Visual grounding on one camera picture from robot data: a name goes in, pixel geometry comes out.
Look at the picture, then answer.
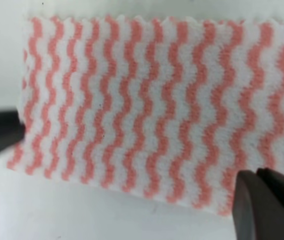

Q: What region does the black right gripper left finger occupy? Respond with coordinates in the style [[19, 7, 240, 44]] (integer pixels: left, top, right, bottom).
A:
[[232, 170, 284, 240]]

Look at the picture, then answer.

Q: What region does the pink white wavy striped towel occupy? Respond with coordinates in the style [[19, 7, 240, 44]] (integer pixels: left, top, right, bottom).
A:
[[7, 16, 284, 216]]

